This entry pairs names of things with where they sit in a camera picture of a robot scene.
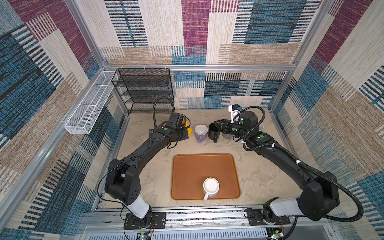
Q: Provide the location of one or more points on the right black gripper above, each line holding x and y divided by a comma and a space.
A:
224, 126

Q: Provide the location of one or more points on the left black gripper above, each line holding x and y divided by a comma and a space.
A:
185, 135

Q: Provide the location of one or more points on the yellow mug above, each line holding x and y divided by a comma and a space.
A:
186, 129

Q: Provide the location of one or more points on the black mug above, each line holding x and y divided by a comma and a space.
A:
214, 131

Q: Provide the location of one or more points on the purple mug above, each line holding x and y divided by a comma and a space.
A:
201, 133

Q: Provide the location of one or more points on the white mug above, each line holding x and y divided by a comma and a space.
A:
211, 187

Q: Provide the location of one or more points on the grey mug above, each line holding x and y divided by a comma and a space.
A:
227, 136

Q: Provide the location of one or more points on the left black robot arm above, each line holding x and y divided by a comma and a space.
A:
122, 180

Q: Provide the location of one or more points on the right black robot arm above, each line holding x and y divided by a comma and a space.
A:
320, 191

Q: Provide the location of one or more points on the brown plastic tray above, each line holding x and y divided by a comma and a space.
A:
190, 171

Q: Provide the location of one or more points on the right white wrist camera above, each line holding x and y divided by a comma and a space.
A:
235, 113

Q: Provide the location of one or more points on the black wire shelf rack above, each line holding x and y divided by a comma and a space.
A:
140, 89

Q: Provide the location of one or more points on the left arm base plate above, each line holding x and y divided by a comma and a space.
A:
156, 220

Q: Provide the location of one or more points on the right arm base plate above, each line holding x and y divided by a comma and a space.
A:
261, 217

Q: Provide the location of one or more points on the white wire mesh basket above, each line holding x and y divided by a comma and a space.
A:
87, 112

